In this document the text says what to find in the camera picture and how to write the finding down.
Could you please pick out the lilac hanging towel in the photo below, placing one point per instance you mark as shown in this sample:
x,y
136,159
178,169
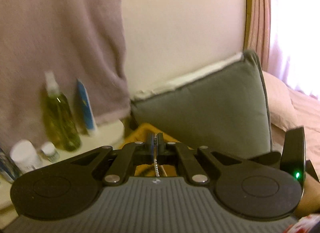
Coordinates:
x,y
78,40

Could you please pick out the small green-label jar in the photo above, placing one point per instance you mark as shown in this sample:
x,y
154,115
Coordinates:
x,y
49,152

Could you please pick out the green olive spray bottle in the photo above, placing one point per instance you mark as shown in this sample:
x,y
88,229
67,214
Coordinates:
x,y
57,116

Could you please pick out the pink bed pillow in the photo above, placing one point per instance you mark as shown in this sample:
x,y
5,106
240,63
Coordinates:
x,y
290,109

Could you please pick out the white cream jar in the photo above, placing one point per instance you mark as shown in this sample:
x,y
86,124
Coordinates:
x,y
25,156

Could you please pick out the blue spray bottle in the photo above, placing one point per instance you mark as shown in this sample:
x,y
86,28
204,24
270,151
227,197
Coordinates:
x,y
9,170

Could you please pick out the blue white tube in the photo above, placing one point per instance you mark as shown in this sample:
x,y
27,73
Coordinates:
x,y
83,110

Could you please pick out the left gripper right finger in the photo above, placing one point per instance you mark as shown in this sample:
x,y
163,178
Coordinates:
x,y
257,188

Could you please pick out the right hand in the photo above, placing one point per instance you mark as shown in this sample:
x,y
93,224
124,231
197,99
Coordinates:
x,y
310,202

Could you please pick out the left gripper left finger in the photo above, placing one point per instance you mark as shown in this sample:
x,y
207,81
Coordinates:
x,y
68,188

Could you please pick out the cream corner shelf unit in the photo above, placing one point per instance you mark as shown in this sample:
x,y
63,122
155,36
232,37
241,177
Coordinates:
x,y
107,134

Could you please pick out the pink curtain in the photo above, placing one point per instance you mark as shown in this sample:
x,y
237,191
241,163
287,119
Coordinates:
x,y
285,35

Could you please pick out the grey cushion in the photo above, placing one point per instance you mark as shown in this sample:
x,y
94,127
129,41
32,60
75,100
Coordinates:
x,y
224,106

